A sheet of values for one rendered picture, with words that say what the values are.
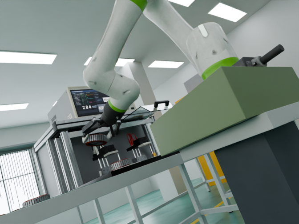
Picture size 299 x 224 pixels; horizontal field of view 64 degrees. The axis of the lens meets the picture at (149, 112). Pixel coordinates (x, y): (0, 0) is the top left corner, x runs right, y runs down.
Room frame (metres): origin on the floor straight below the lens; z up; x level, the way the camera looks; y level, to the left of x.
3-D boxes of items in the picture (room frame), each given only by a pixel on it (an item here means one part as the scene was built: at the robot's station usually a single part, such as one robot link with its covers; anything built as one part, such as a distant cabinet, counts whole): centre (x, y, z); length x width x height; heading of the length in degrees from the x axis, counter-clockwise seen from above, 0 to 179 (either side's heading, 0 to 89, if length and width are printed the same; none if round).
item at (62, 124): (1.53, 0.37, 1.09); 0.68 x 0.44 x 0.05; 135
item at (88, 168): (1.49, 0.33, 0.92); 0.66 x 0.01 x 0.30; 135
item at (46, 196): (1.06, 0.60, 0.77); 0.11 x 0.11 x 0.04
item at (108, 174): (1.32, 0.16, 0.76); 0.64 x 0.47 x 0.02; 135
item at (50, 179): (1.36, 0.66, 0.91); 0.28 x 0.03 x 0.32; 45
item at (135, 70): (5.60, 0.07, 1.65); 0.50 x 0.45 x 3.30; 45
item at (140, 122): (1.38, 0.22, 1.03); 0.62 x 0.01 x 0.03; 135
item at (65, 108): (1.55, 0.37, 1.22); 0.44 x 0.39 x 0.20; 135
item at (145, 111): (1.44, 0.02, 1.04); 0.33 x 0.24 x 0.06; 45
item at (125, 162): (1.22, 0.23, 0.80); 0.11 x 0.11 x 0.04
